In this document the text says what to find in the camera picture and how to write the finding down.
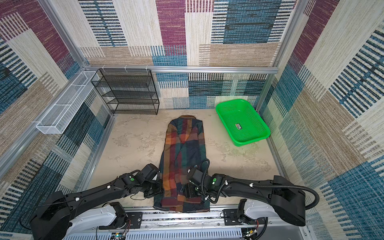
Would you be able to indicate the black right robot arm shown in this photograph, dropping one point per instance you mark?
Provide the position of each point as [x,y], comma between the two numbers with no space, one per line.
[287,200]

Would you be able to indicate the plaid long sleeve shirt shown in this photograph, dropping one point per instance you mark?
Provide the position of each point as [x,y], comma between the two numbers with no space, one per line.
[184,148]

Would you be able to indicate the black wire mesh shelf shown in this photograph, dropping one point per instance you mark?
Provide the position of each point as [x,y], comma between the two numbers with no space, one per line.
[127,91]

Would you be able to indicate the aluminium frame post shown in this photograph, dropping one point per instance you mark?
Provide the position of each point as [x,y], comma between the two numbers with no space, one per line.
[286,39]

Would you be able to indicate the white wire mesh tray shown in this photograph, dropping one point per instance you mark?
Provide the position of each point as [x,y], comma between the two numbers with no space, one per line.
[59,116]

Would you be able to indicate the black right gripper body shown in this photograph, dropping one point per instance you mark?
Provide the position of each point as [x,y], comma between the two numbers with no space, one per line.
[195,191]

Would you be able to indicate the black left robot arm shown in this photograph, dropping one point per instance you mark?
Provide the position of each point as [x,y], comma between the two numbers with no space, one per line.
[52,220]

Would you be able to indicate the aluminium back crossbar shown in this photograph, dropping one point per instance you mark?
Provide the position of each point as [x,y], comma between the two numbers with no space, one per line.
[192,69]

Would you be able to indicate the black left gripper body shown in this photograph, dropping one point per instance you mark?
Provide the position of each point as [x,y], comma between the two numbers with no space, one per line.
[152,188]

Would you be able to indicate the green plastic basket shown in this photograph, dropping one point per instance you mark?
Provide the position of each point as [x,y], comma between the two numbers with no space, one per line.
[242,122]

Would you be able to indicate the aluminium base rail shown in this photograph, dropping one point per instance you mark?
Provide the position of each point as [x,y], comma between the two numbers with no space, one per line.
[149,224]

